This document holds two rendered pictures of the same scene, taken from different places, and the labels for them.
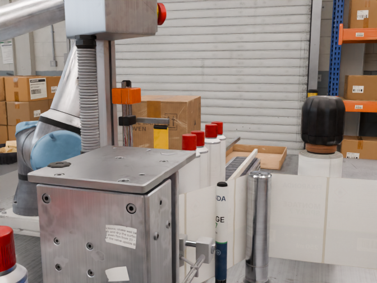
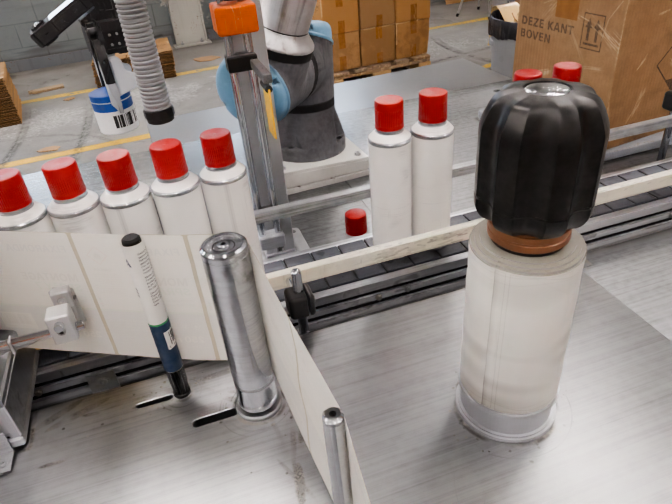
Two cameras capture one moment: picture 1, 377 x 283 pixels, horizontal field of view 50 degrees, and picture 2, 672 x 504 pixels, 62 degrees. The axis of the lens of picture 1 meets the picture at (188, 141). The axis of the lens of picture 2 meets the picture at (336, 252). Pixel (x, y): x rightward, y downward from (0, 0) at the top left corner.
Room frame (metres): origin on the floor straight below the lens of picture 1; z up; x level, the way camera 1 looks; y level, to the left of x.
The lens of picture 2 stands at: (0.48, -0.47, 1.30)
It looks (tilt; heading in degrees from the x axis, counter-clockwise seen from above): 34 degrees down; 56
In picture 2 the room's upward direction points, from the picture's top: 5 degrees counter-clockwise
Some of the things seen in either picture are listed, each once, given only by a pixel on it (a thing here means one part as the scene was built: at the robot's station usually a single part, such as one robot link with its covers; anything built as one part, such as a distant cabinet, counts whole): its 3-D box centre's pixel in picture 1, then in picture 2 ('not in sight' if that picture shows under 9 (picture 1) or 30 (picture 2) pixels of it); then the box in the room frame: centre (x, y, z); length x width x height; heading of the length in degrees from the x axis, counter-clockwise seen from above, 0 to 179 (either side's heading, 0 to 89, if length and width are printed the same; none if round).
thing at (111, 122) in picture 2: not in sight; (114, 109); (0.74, 0.57, 0.98); 0.07 x 0.07 x 0.07
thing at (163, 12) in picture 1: (156, 13); not in sight; (0.73, 0.06, 1.33); 0.04 x 0.03 x 0.04; 37
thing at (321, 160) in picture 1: (319, 169); (521, 276); (0.80, -0.27, 1.03); 0.09 x 0.09 x 0.30
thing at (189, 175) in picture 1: (189, 178); (390, 179); (0.89, 0.00, 0.98); 0.05 x 0.05 x 0.20
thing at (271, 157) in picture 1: (253, 155); not in sight; (1.76, -0.29, 0.85); 0.30 x 0.26 x 0.04; 162
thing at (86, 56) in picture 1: (88, 99); (136, 27); (0.69, 0.17, 1.18); 0.04 x 0.04 x 0.21
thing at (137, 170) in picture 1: (121, 163); not in sight; (0.38, 0.06, 1.14); 0.14 x 0.11 x 0.01; 162
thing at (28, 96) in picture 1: (27, 124); not in sight; (4.78, 1.92, 0.57); 1.20 x 0.85 x 1.14; 167
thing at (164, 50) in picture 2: not in sight; (133, 62); (1.95, 4.43, 0.11); 0.65 x 0.54 x 0.22; 161
